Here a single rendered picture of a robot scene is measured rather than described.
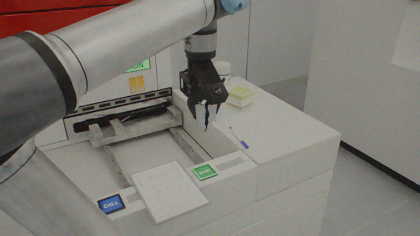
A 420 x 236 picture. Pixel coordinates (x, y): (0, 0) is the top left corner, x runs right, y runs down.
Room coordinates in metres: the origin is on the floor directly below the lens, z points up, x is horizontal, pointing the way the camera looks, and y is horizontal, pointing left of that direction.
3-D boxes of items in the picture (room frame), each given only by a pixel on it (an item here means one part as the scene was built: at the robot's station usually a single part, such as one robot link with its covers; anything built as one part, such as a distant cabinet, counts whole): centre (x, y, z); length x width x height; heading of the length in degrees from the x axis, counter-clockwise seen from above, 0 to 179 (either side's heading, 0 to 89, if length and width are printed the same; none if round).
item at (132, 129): (1.13, 0.30, 0.87); 0.36 x 0.08 x 0.03; 120
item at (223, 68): (1.37, -0.05, 1.01); 0.07 x 0.07 x 0.10
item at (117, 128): (1.10, 0.37, 0.89); 0.08 x 0.03 x 0.03; 30
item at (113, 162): (0.90, 0.32, 0.84); 0.50 x 0.02 x 0.03; 30
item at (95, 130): (1.06, 0.44, 0.89); 0.08 x 0.03 x 0.03; 30
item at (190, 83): (0.74, 0.03, 1.25); 0.09 x 0.08 x 0.12; 30
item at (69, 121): (1.18, 0.36, 0.89); 0.44 x 0.02 x 0.10; 120
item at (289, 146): (1.11, -0.14, 0.89); 0.62 x 0.35 x 0.14; 30
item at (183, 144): (1.03, 0.09, 0.84); 0.50 x 0.02 x 0.03; 30
